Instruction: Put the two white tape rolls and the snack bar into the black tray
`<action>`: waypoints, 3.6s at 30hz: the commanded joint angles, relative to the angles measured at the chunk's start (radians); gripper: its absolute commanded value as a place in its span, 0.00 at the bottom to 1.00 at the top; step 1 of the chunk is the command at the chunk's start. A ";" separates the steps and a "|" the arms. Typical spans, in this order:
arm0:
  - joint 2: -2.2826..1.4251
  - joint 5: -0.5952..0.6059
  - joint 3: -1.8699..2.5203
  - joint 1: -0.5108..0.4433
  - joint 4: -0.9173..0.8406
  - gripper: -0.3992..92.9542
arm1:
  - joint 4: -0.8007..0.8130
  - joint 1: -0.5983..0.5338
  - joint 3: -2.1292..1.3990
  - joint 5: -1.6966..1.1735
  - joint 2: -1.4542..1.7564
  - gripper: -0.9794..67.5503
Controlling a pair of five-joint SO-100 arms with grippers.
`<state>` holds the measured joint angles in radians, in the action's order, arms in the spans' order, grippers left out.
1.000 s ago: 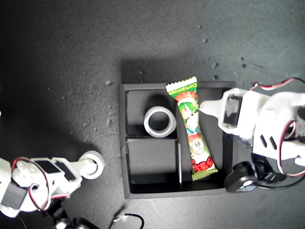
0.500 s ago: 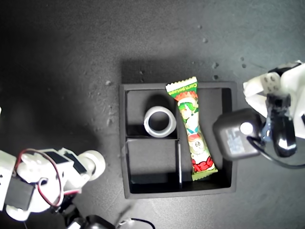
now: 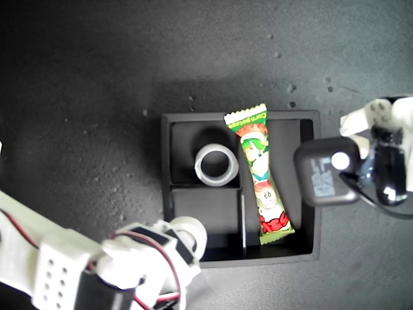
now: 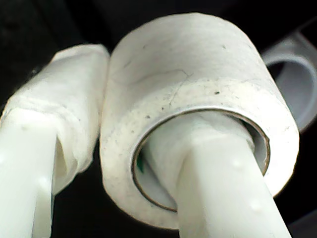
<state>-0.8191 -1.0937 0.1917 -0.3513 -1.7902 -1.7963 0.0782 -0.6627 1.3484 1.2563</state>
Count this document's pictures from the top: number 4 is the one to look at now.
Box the large white tape roll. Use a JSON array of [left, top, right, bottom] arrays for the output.
[[261, 32, 317, 131]]

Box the small white tape roll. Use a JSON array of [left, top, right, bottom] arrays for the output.
[[99, 11, 301, 230]]

